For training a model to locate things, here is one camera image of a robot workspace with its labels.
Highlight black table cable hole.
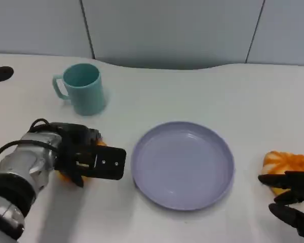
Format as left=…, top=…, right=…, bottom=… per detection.
left=0, top=66, right=15, bottom=83

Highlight lilac plate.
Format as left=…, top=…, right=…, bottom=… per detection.
left=131, top=121, right=235, bottom=211

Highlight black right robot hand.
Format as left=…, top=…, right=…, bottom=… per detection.
left=257, top=171, right=304, bottom=239

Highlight pale green mug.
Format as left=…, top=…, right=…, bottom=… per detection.
left=52, top=63, right=107, bottom=116

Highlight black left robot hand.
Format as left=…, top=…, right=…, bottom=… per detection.
left=50, top=123, right=103, bottom=188

